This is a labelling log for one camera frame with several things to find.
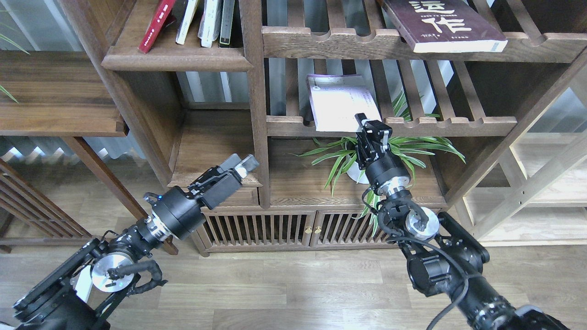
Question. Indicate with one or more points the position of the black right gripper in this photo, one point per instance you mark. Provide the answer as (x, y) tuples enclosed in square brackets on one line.
[(385, 171)]

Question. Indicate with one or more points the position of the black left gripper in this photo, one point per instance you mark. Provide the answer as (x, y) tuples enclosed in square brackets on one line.
[(178, 213)]

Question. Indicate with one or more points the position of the white lavender paperback book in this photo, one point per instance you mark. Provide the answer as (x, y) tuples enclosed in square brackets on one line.
[(336, 99)]

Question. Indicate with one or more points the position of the red paperback book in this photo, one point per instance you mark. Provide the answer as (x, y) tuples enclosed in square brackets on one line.
[(162, 18)]

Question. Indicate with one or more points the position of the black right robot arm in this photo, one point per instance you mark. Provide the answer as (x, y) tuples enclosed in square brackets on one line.
[(442, 257)]

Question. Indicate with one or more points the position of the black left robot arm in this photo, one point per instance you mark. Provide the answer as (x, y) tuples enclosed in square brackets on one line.
[(120, 267)]

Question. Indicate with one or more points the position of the dark wooden bookshelf unit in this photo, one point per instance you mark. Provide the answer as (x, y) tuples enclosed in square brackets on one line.
[(189, 106)]

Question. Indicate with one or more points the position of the white plant pot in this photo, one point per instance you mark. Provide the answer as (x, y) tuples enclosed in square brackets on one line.
[(354, 172)]

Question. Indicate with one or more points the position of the green spider plant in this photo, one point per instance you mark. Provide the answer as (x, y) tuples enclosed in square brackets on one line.
[(404, 147)]

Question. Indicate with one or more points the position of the dark maroon book chinese title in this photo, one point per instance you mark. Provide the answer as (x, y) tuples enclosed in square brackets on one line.
[(443, 27)]

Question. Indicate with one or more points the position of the black spine upright book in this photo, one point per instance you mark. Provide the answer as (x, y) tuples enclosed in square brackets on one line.
[(226, 23)]

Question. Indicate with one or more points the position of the cream spine upright book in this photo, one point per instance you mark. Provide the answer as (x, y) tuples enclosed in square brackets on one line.
[(185, 11)]

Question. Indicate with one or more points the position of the dark wooden side table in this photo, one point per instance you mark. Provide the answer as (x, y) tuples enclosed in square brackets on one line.
[(60, 94)]

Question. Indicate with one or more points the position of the dark slatted wooden rack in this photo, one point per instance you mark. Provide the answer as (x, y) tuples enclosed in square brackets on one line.
[(24, 202)]

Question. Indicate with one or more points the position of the light wooden shelf frame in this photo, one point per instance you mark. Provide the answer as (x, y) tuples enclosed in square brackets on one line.
[(535, 195)]

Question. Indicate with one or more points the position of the white metal post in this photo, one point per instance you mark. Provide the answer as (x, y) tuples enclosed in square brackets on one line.
[(84, 284)]

